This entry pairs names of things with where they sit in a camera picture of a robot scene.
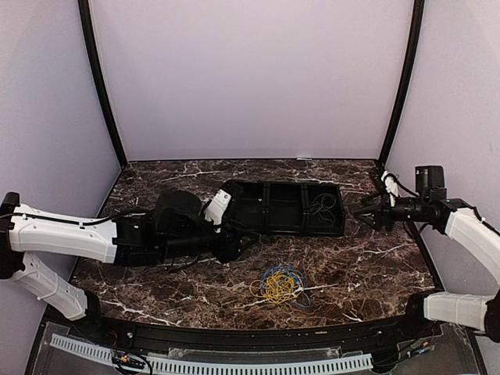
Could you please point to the white slotted cable duct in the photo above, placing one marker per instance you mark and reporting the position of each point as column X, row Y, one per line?
column 156, row 364

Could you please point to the black front table rail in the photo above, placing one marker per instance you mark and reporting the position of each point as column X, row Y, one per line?
column 386, row 338

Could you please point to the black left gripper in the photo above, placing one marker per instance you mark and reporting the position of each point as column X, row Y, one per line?
column 230, row 248

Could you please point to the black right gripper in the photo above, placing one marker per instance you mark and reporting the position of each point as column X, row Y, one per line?
column 383, row 214

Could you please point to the black middle storage bin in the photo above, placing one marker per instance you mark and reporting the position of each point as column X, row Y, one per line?
column 286, row 213

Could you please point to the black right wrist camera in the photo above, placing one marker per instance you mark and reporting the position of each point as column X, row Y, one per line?
column 385, row 184

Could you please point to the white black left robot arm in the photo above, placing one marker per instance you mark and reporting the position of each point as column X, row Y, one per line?
column 180, row 225

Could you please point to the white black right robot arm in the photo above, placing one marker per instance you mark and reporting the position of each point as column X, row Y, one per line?
column 451, row 217

